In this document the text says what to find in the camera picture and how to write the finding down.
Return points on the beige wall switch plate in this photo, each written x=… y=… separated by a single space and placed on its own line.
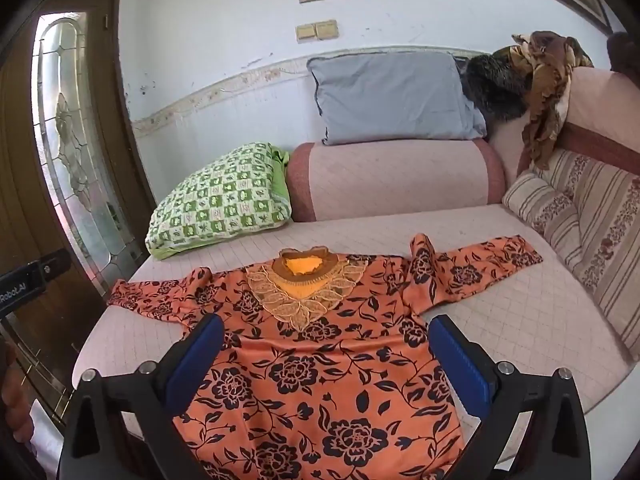
x=305 y=33
x=328 y=29

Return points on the orange floral blouse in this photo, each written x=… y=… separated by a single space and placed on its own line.
x=300 y=375

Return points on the pink quilted sofa bed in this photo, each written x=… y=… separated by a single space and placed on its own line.
x=505 y=310

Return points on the pink bolster cushion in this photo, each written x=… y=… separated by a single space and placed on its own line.
x=390 y=180

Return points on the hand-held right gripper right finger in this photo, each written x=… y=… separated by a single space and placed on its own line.
x=462 y=367

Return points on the large striped floral cushion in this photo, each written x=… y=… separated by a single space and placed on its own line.
x=600 y=240

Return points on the wooden door with leaded glass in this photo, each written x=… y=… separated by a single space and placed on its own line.
x=30 y=160

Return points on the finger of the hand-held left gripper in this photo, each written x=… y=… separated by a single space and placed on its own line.
x=52 y=263

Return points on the person's left hand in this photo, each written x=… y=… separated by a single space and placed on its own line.
x=15 y=400

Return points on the grey pillow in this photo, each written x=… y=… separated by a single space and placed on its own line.
x=390 y=95

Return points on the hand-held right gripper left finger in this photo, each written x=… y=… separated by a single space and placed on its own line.
x=196 y=360

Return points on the dark furry cloth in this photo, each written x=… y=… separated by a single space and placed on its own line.
x=495 y=85

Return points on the green checked pillow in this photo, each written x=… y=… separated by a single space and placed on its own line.
x=215 y=205

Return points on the brown patterned scarf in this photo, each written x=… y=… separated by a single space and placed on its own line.
x=545 y=100

